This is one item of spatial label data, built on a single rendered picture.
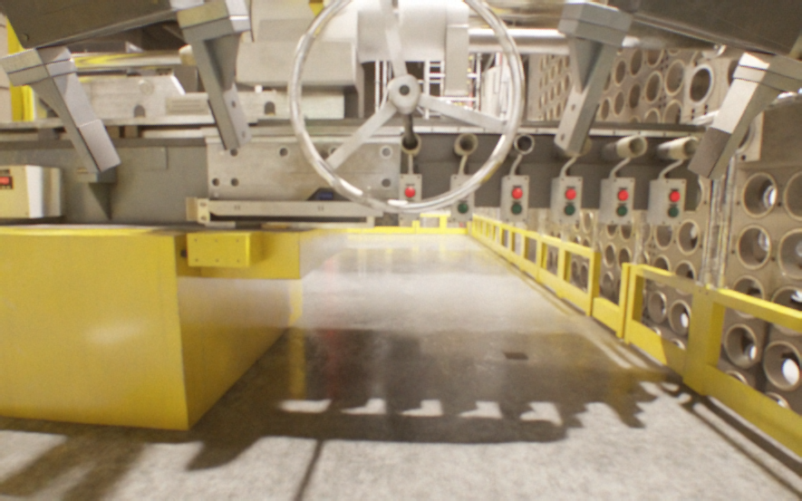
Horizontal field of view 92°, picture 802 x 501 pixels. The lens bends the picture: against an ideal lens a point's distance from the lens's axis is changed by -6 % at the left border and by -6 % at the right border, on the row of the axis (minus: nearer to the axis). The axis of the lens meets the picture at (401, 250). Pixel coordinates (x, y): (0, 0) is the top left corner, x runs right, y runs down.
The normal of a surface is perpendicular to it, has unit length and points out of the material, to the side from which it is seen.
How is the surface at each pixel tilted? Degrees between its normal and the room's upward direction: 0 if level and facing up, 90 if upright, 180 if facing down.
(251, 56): 90
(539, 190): 90
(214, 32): 113
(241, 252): 90
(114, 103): 90
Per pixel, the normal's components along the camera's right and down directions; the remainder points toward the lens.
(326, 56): -0.04, 0.13
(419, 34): -0.04, 0.69
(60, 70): 0.98, -0.10
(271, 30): -0.03, -0.25
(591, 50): 0.06, 0.51
